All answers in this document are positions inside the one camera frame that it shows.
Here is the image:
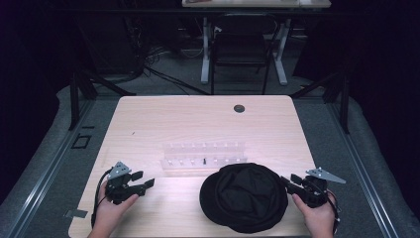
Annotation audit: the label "person's left hand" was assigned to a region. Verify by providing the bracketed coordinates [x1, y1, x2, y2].
[88, 180, 140, 238]

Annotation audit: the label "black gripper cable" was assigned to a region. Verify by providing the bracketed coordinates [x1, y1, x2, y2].
[90, 168, 114, 230]
[325, 187, 342, 234]

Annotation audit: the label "black tape square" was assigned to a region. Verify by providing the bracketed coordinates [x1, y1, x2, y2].
[70, 133, 92, 150]

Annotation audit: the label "black floor cables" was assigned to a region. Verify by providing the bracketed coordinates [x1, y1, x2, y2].
[132, 46, 212, 97]

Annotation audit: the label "grey tape strip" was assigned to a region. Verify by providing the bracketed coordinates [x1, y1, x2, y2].
[63, 208, 89, 219]

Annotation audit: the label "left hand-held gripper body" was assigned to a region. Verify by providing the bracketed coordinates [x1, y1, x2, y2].
[104, 161, 147, 205]

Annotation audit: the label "clear acrylic rack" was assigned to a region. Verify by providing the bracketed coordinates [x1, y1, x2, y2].
[159, 141, 249, 172]

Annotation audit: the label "person's right hand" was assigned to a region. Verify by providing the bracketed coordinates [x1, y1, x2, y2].
[291, 191, 337, 238]

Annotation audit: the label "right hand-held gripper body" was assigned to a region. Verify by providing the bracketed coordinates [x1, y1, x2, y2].
[298, 167, 348, 209]

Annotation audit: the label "black metal frame stand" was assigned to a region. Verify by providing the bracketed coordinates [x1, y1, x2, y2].
[66, 69, 137, 132]
[289, 69, 352, 135]

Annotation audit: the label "black chair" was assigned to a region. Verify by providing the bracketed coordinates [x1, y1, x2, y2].
[209, 13, 279, 96]

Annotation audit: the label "black cloth hat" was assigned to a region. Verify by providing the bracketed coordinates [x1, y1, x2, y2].
[198, 162, 289, 235]

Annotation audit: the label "white-legged desk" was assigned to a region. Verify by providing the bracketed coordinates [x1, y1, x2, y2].
[181, 0, 332, 86]

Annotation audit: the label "metal floor rail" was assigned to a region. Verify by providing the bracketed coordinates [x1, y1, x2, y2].
[6, 98, 97, 238]
[325, 100, 402, 238]

